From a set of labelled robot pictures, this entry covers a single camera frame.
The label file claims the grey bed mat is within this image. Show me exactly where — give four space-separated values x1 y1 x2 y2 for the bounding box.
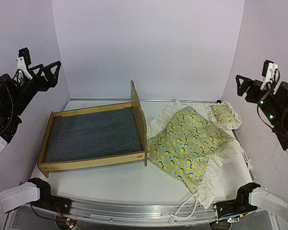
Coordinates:
44 107 142 163

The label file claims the small lemon print pillow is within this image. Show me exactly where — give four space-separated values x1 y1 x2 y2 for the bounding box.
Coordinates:
204 101 242 130

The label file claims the wooden pet bed frame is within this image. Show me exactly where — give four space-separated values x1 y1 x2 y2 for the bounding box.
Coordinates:
37 81 148 177

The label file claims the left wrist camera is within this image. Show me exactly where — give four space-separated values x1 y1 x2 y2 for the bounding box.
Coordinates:
16 47 33 80

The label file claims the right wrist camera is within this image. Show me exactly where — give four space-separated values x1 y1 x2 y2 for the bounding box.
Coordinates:
260 60 280 91

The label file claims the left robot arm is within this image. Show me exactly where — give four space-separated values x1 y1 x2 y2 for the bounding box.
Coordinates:
0 57 61 217

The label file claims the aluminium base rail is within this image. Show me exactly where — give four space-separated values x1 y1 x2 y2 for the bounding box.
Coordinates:
3 178 279 230

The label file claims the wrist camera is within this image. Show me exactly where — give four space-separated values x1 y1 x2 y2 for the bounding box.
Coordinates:
260 60 280 91
16 47 33 80

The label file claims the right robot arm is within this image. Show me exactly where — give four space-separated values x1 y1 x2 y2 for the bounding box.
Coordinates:
236 75 288 150

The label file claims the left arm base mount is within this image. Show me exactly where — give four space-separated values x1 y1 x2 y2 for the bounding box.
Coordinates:
30 196 72 215

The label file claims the lemon print ruffled mattress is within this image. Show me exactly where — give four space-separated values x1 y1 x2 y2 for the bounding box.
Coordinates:
147 101 244 209

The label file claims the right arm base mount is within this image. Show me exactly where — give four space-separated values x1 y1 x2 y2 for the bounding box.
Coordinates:
213 200 258 220

